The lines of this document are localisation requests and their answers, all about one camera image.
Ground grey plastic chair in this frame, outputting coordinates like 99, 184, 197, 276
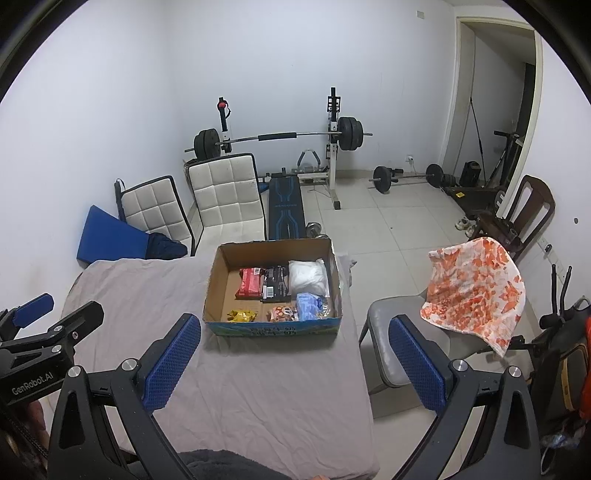
360, 292, 485, 395

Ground open cardboard box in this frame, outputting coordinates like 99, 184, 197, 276
204, 238, 342, 337

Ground chrome dumbbell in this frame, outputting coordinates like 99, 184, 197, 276
305, 222, 328, 239

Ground blue foam cushion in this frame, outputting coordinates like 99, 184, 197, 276
76, 205, 148, 264

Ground white soft pouch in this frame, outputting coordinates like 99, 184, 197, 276
288, 259, 329, 297

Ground black blue bench pad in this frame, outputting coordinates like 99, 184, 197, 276
267, 175, 305, 240

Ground orange white floral cloth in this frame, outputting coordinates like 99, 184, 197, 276
421, 237, 526, 357

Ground black snack bag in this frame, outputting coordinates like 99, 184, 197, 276
262, 265, 290, 303

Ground barbell on floor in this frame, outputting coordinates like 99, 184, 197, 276
370, 164, 445, 194

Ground light blue tissue pack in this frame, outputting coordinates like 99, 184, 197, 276
295, 293, 332, 321

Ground white padded chair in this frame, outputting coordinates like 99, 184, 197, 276
185, 153, 266, 247
114, 175, 195, 255

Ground brown wooden chair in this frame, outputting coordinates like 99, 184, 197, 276
470, 175, 556, 262

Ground dark navy cloth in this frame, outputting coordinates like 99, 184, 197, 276
145, 232, 188, 260

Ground person's left hand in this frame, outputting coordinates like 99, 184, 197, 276
0, 401, 49, 480

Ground red snack packet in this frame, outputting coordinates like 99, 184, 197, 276
235, 267, 264, 300

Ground barbell on rack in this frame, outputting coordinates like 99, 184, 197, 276
184, 117, 373, 160

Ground orange snack bag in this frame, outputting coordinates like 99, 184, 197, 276
266, 303, 298, 323

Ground left white padded chair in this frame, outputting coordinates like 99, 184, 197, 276
114, 175, 195, 255

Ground right white padded chair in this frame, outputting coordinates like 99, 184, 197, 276
185, 153, 266, 247

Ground yellow packet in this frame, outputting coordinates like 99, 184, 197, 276
226, 309, 257, 323

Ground black exercise bike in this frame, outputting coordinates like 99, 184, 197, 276
510, 267, 590, 436

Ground white weight bench rack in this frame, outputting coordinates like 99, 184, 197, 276
217, 86, 346, 211

